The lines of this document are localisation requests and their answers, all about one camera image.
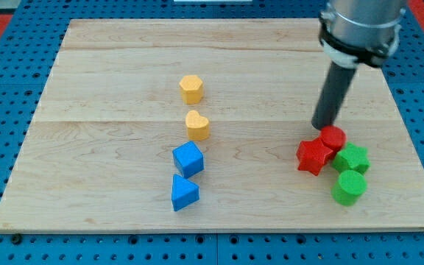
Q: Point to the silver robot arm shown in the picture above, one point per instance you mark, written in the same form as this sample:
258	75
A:
355	32

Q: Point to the blue cube block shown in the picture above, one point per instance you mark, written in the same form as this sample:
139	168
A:
188	159

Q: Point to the yellow heart block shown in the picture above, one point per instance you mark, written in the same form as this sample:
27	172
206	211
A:
197	126

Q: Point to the light wooden board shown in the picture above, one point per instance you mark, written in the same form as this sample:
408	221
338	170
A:
97	157

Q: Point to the green star block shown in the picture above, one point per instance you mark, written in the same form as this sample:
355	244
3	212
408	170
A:
352	157

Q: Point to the blue triangle block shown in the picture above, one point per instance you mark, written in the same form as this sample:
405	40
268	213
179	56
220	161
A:
184	192

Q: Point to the yellow hexagon block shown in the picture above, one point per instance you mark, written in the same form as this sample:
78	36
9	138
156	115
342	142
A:
191	89

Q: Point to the red cylinder block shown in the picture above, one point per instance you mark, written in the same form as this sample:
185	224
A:
333	137

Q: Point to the green cylinder block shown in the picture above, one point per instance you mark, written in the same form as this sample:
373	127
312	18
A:
349	187

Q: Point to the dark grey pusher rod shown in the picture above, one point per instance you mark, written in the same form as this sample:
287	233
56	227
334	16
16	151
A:
334	90

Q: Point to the red star block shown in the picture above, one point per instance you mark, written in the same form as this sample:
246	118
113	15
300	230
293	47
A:
313	156

